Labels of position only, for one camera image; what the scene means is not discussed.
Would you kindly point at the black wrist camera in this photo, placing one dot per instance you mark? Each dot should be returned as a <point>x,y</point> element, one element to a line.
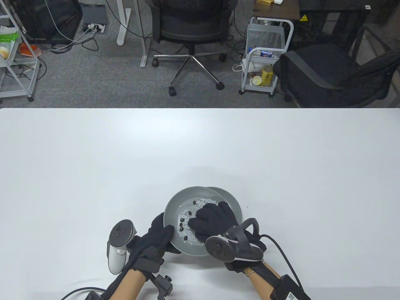
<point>287,289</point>
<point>164,286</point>

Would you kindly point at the white power strip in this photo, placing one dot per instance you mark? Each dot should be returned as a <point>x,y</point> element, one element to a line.
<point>93,28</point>

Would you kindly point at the person's left forearm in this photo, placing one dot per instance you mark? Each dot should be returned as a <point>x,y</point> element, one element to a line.
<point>128,284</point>

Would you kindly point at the pale paper cup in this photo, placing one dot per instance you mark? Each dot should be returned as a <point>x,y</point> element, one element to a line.
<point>257,80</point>

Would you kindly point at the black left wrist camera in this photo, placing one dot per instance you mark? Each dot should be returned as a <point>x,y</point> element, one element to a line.
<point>164,286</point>

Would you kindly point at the orange packet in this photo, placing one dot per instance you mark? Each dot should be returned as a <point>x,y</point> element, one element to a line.
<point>27,50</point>

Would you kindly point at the grey ceramic plate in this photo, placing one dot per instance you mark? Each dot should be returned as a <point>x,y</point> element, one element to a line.
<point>232,203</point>
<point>175,206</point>

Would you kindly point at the person's right hand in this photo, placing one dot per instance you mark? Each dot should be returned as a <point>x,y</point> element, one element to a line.
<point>212,218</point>

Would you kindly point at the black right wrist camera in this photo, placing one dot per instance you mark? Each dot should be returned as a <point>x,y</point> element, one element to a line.
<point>287,289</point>

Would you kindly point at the hand motion controller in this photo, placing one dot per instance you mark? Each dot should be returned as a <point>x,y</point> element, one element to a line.
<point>218,248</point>
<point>120,232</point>

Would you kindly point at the black armchair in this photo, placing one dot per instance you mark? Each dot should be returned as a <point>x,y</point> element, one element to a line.
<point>322,62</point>

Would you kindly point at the brown wooden desk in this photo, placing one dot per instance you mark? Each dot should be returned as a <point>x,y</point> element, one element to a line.
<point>281,11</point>

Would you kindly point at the slim white desk frame leg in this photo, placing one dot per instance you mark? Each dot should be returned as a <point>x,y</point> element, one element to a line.
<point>145,53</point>

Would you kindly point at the pile of white rice grains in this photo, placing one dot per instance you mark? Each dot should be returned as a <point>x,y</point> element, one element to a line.
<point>203,203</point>

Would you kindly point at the right hand motion controller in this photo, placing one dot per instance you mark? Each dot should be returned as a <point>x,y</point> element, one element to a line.
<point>218,248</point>

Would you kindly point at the black desk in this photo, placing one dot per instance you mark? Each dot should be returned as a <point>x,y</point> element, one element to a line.
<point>331,4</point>

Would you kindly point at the black swivel office chair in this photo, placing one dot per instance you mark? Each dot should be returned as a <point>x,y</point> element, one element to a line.
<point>193,28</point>

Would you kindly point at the person's right forearm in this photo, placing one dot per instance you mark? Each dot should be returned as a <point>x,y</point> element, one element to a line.
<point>259,281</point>

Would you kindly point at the pile of coffee beans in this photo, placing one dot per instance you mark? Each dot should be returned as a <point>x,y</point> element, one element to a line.
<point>189,213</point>

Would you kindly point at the person's left hand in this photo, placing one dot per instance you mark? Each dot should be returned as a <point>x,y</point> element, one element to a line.
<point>147,250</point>

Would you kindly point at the white metal rolling rack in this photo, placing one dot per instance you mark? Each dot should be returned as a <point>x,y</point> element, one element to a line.
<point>18,92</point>

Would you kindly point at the left hand motion controller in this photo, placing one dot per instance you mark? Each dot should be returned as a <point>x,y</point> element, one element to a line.
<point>120,232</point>

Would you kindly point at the black computer case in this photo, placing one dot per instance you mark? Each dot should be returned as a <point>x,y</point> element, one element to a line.
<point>37,18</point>

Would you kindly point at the white rolling cart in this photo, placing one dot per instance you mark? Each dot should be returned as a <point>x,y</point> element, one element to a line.
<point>265,34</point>

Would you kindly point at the yellow drink bottle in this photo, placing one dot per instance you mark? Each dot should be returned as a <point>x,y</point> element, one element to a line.
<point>267,76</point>

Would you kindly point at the yellow box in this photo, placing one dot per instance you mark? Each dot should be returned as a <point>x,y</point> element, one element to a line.
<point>264,2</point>

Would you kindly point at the grey floor socket box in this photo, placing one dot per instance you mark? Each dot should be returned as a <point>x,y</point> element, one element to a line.
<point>93,12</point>

